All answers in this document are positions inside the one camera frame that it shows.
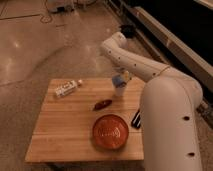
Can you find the long wall rail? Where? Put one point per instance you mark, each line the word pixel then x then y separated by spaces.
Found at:
pixel 182 31

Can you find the white ceramic cup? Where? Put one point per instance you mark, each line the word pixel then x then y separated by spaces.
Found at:
pixel 119 91

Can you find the black box on floor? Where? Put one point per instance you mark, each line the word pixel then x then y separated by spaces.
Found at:
pixel 128 30

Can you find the dark brown small item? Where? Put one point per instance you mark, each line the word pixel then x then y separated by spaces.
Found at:
pixel 102 104

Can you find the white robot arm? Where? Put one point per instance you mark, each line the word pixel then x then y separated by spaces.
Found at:
pixel 168 103

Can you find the grey device on floor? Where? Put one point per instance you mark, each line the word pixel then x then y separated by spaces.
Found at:
pixel 55 6

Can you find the wooden table board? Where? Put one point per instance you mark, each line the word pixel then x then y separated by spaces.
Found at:
pixel 63 131

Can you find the white plastic bottle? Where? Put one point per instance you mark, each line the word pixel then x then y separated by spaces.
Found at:
pixel 67 88

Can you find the red bowl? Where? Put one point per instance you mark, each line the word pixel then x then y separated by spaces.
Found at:
pixel 110 132

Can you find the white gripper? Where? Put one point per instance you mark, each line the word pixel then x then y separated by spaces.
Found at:
pixel 126 75

